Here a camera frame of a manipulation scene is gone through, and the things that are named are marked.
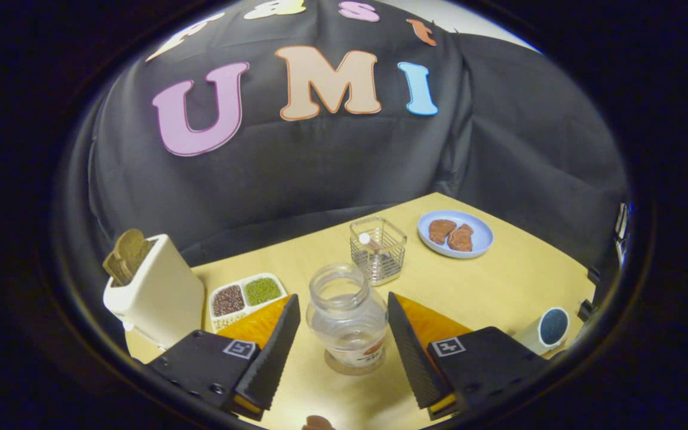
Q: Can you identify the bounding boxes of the light blue plate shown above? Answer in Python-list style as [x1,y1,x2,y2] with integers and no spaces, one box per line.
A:
[417,210,495,259]

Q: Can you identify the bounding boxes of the wooden table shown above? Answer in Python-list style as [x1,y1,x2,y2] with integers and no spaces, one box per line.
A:
[124,192,597,430]

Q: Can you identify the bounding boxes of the brown toast slice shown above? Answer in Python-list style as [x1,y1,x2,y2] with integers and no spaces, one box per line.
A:
[102,229,155,287]

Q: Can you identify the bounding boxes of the clear plastic juice bottle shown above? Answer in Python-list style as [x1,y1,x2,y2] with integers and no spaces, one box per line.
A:
[306,263,388,369]

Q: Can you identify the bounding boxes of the white toaster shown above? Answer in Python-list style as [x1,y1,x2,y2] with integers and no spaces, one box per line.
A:
[103,234,206,351]

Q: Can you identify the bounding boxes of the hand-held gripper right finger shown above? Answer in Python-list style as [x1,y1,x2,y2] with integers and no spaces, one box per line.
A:
[386,291,551,422]

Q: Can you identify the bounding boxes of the black backdrop cloth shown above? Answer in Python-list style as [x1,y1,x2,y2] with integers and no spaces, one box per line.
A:
[60,0,630,353]

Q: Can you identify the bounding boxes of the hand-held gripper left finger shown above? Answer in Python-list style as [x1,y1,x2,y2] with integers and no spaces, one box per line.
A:
[141,293,302,422]

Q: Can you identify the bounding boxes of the brown meat piece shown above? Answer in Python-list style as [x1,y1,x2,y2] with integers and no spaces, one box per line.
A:
[428,219,457,245]
[448,223,475,252]

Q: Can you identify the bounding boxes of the white divided bean tray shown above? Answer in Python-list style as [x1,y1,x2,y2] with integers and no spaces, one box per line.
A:
[208,273,288,333]

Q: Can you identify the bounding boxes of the clear wire basket holder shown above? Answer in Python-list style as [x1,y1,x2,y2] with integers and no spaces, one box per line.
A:
[349,216,408,287]

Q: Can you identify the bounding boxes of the round brown coaster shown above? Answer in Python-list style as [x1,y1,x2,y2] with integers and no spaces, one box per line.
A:
[324,349,385,376]

